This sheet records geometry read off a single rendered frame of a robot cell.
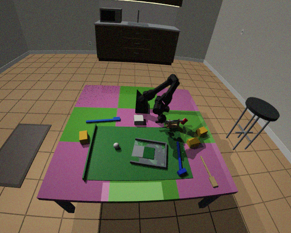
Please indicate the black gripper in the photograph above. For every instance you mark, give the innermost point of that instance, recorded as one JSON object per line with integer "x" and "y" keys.
{"x": 161, "y": 117}

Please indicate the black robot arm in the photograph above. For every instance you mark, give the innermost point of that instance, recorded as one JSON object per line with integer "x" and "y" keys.
{"x": 166, "y": 97}

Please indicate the green putting mat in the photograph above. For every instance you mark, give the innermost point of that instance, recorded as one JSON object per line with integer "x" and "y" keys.
{"x": 109, "y": 164}

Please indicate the white ball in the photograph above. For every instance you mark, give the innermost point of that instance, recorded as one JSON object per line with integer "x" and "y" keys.
{"x": 116, "y": 145}

